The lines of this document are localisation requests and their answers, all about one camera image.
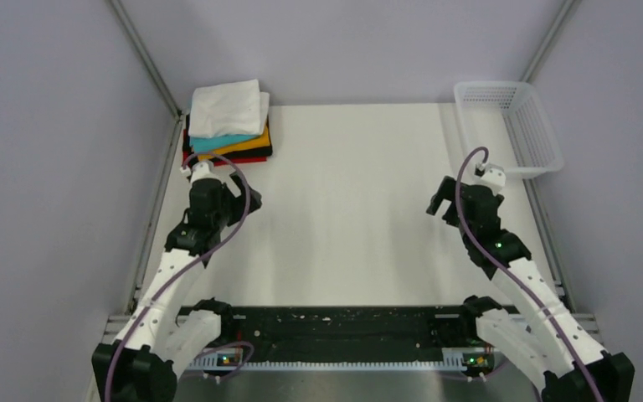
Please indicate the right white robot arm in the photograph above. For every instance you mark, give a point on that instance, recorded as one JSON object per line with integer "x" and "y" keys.
{"x": 552, "y": 349}

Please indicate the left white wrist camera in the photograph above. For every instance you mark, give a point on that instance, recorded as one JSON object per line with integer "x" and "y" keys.
{"x": 199, "y": 171}

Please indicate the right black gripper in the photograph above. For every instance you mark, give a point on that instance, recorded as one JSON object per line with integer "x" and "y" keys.
{"x": 446, "y": 191}

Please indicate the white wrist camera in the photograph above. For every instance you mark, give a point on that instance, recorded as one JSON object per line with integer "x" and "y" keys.
{"x": 490, "y": 176}
{"x": 199, "y": 171}

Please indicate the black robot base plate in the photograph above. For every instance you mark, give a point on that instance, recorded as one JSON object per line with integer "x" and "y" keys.
{"x": 349, "y": 334}

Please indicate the white t shirt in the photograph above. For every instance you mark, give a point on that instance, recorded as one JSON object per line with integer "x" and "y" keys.
{"x": 238, "y": 108}

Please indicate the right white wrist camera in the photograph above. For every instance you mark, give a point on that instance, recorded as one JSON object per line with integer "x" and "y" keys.
{"x": 490, "y": 176}

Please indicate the white plastic basket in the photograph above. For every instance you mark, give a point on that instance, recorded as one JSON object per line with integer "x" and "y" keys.
{"x": 524, "y": 123}

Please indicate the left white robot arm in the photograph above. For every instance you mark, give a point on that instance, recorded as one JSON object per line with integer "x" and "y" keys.
{"x": 150, "y": 353}

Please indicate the folded cyan t shirt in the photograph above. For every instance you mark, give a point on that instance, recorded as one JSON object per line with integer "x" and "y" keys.
{"x": 207, "y": 144}

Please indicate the folded black t shirt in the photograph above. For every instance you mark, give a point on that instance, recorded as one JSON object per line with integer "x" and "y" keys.
{"x": 185, "y": 146}

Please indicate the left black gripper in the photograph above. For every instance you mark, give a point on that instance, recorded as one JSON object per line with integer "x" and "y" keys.
{"x": 227, "y": 192}

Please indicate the aluminium frame rail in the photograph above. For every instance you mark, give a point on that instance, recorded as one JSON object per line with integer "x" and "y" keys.
{"x": 587, "y": 321}

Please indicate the folded red t shirt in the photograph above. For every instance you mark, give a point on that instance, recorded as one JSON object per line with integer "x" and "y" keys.
{"x": 244, "y": 161}

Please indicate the white slotted cable duct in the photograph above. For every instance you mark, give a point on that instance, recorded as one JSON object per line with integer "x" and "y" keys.
{"x": 453, "y": 360}

